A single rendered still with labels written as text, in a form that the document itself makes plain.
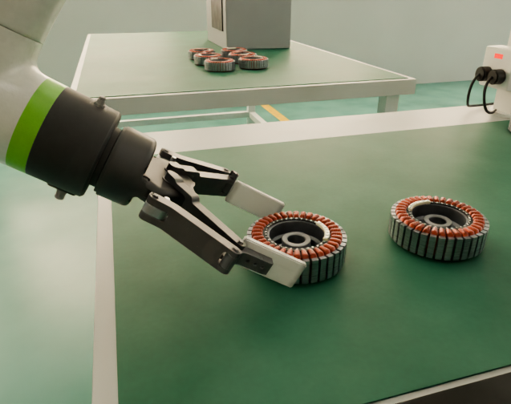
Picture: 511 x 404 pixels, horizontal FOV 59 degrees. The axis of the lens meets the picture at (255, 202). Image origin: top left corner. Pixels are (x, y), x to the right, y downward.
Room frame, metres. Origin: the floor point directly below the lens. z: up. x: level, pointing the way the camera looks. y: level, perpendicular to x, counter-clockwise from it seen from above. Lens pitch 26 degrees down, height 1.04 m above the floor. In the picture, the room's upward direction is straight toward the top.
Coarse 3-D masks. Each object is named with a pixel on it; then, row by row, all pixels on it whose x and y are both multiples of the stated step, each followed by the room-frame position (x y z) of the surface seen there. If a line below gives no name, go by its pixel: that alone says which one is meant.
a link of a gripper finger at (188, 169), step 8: (168, 168) 0.44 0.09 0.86; (176, 168) 0.44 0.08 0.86; (184, 168) 0.45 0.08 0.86; (192, 168) 0.46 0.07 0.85; (192, 176) 0.46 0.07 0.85; (200, 176) 0.47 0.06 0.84; (208, 176) 0.48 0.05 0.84; (216, 176) 0.49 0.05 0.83; (224, 176) 0.50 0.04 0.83; (232, 176) 0.51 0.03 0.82; (200, 184) 0.47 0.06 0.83; (208, 184) 0.48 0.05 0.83; (216, 184) 0.49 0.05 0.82; (224, 184) 0.50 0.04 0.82; (200, 192) 0.48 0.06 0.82; (208, 192) 0.48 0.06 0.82; (216, 192) 0.49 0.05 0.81; (224, 192) 0.51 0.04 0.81
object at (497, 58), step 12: (492, 48) 1.10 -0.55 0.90; (504, 48) 1.07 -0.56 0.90; (492, 60) 1.09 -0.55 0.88; (504, 60) 1.06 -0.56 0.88; (480, 72) 1.08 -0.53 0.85; (492, 72) 1.05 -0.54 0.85; (504, 72) 1.04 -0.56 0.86; (492, 84) 1.05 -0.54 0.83; (504, 84) 1.04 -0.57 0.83; (468, 96) 1.08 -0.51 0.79; (504, 96) 1.09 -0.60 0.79; (492, 108) 1.11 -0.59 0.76; (504, 108) 1.08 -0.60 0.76
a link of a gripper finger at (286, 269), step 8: (248, 240) 0.37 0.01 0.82; (256, 240) 0.37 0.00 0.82; (256, 248) 0.37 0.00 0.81; (264, 248) 0.37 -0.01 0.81; (272, 248) 0.37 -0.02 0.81; (272, 256) 0.37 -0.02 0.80; (280, 256) 0.37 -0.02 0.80; (288, 256) 0.37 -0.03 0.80; (280, 264) 0.37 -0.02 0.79; (288, 264) 0.37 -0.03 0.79; (296, 264) 0.37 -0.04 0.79; (304, 264) 0.37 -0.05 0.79; (256, 272) 0.37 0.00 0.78; (272, 272) 0.37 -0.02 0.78; (280, 272) 0.37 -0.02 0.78; (288, 272) 0.37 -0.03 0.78; (296, 272) 0.37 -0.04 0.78; (280, 280) 0.37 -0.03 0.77; (288, 280) 0.37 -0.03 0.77; (296, 280) 0.37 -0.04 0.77
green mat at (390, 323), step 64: (448, 128) 0.96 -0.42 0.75; (320, 192) 0.63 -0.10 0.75; (384, 192) 0.63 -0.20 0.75; (448, 192) 0.63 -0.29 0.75; (128, 256) 0.45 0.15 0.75; (192, 256) 0.45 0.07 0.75; (384, 256) 0.45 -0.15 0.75; (128, 320) 0.34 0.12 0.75; (192, 320) 0.34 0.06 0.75; (256, 320) 0.34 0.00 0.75; (320, 320) 0.34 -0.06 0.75; (384, 320) 0.34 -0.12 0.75; (448, 320) 0.34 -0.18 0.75; (128, 384) 0.26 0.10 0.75; (192, 384) 0.26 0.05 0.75; (256, 384) 0.26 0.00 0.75; (320, 384) 0.26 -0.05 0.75; (384, 384) 0.26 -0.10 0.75
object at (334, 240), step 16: (256, 224) 0.46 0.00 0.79; (272, 224) 0.46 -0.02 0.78; (288, 224) 0.47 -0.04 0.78; (304, 224) 0.47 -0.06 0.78; (320, 224) 0.46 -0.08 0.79; (336, 224) 0.46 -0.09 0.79; (272, 240) 0.46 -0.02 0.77; (288, 240) 0.45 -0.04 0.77; (304, 240) 0.45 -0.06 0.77; (320, 240) 0.45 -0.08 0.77; (336, 240) 0.42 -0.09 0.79; (304, 256) 0.39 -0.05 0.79; (320, 256) 0.40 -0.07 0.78; (336, 256) 0.40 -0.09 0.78; (304, 272) 0.39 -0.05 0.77; (320, 272) 0.39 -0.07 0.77; (336, 272) 0.40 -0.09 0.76
